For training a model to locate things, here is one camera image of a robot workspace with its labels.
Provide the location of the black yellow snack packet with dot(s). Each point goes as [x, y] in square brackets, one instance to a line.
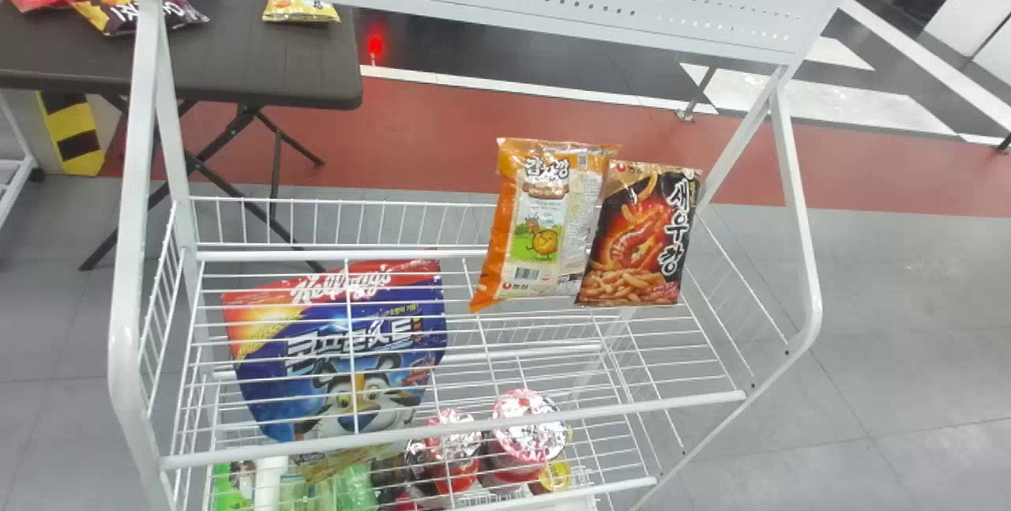
[130, 13]

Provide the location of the orange snack packet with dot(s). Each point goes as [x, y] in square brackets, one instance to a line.
[545, 219]

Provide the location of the red noodle cup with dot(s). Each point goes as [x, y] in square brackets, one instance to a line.
[454, 448]
[528, 433]

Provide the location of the yellow black striped post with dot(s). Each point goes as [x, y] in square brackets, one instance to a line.
[71, 132]

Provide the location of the blue cereal bag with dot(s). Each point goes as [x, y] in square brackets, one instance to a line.
[340, 345]

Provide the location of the dark side table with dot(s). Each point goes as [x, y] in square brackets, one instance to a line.
[237, 53]

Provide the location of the green bottle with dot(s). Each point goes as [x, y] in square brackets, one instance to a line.
[351, 487]

